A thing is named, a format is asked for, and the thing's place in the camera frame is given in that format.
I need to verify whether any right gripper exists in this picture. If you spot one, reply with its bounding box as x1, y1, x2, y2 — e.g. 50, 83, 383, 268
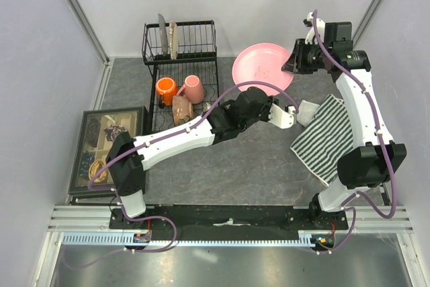
283, 38, 332, 75

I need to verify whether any pink plate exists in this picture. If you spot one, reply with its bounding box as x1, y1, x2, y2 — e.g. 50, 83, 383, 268
232, 43, 294, 90

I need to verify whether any speckled beige plate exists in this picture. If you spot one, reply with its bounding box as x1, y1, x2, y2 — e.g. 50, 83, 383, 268
169, 21, 179, 60

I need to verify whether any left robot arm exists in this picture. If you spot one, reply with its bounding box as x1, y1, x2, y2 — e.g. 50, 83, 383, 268
107, 87, 273, 229

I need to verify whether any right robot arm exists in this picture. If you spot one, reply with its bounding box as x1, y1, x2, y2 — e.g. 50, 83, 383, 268
282, 13, 406, 229

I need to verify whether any white patterned bowl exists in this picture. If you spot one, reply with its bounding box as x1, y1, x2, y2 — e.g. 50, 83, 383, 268
201, 102, 212, 116

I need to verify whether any white folded cloth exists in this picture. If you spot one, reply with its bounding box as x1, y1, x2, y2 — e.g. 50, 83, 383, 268
296, 100, 320, 127

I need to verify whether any pink mug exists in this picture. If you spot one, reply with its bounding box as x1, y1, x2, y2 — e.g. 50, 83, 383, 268
177, 75, 205, 104

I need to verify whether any beige patterned cup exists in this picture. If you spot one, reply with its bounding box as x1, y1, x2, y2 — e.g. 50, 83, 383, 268
172, 95, 194, 126

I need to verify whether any green striped towel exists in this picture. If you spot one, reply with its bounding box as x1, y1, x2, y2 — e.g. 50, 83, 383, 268
290, 94, 353, 187

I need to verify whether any orange mug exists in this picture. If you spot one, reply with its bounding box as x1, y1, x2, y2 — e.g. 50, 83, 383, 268
155, 77, 178, 109

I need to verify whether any black glass-lid organizer box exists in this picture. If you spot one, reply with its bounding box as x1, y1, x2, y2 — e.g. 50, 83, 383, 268
69, 107, 148, 199

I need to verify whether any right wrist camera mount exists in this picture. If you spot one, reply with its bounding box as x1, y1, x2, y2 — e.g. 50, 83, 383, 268
303, 12, 326, 44

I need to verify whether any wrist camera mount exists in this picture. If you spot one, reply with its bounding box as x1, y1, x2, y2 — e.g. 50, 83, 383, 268
303, 12, 326, 44
269, 104, 297, 129

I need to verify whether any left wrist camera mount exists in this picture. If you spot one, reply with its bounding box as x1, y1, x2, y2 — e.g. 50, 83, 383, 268
269, 104, 297, 129

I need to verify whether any black wire dish rack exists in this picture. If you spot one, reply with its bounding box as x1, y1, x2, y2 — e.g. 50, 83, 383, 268
142, 20, 220, 134

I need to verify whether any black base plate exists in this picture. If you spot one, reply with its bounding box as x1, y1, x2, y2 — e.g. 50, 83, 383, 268
109, 203, 349, 241

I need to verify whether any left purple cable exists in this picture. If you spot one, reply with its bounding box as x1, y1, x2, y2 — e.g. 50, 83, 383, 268
59, 80, 300, 270

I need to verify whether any aluminium frame rail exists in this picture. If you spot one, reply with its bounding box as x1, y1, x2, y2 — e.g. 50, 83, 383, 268
48, 204, 413, 233

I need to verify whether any blue cable duct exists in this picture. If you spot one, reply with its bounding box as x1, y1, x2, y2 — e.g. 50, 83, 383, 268
62, 232, 322, 247

